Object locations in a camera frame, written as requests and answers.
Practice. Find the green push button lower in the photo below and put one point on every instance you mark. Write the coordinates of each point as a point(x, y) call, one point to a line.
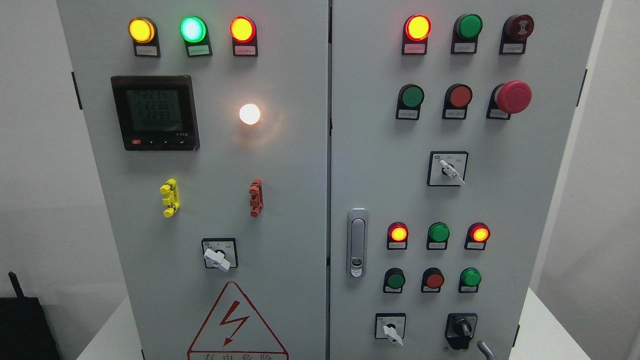
point(394, 281)

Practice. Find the red lamp lower left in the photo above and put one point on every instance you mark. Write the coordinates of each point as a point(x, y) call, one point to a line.
point(397, 236)

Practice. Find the white selector switch middle right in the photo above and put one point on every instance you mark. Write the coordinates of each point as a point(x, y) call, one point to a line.
point(447, 168)

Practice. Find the red emergency stop button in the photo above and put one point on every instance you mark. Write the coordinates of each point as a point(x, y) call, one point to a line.
point(509, 98)

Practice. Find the white lit indicator lamp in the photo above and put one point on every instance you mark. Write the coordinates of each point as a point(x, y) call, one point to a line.
point(250, 114)

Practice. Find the yellow terminal connector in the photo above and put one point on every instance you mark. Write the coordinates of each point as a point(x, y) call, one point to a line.
point(170, 199)

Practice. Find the green lamp lower middle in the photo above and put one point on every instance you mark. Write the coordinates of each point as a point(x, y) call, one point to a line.
point(438, 236)

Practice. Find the red push button lower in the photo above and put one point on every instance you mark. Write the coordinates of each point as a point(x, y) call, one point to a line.
point(432, 280)

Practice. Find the black rotary knob switch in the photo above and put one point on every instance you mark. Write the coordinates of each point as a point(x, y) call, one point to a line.
point(460, 329)

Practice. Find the red indicator lamp top right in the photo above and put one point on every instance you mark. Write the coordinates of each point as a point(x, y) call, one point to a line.
point(415, 33)

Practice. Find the red lightning warning sticker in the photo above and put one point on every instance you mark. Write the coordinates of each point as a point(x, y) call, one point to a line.
point(234, 329)

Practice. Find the lit green indicator lamp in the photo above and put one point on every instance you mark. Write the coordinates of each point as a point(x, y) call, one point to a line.
point(196, 37)

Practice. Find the white selector switch bottom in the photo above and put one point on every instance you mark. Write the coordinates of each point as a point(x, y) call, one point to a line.
point(390, 326)

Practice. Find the grey electrical control cabinet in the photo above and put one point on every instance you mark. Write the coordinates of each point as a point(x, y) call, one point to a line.
point(327, 78)

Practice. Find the white selector switch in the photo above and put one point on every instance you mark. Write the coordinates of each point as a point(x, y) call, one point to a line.
point(390, 326)
point(447, 168)

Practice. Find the yellow indicator lamp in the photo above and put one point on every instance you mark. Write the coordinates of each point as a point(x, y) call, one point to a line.
point(145, 38)

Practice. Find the red push button upper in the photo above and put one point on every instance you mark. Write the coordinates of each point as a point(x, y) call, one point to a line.
point(456, 101)

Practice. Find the green push button upper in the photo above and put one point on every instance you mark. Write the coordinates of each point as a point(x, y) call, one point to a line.
point(409, 101)

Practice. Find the red lamp lower right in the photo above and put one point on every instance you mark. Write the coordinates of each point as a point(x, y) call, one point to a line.
point(477, 235)

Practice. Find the green indicator lamp top right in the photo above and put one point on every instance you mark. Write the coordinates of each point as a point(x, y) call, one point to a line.
point(465, 34)

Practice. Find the red indicator lamp left door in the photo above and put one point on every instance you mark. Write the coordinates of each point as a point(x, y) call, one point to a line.
point(244, 37)

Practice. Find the green lamp bottom right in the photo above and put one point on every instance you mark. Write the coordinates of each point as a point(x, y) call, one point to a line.
point(469, 281)

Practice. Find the silver door lock handle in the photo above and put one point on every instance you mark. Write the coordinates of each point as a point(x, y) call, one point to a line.
point(357, 235)

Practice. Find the red push button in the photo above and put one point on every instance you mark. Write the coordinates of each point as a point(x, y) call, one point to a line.
point(432, 280)
point(456, 101)

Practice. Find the green push button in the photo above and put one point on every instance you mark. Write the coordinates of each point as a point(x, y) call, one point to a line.
point(394, 281)
point(409, 101)

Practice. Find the black digital power meter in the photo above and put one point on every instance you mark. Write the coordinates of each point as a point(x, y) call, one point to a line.
point(156, 113)

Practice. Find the red terminal connector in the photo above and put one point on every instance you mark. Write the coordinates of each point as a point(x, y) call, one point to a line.
point(256, 200)

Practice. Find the black device with antenna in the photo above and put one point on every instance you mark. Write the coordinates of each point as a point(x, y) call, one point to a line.
point(24, 330)

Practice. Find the white selector switch left door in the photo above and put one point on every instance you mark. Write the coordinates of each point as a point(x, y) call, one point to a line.
point(220, 253)

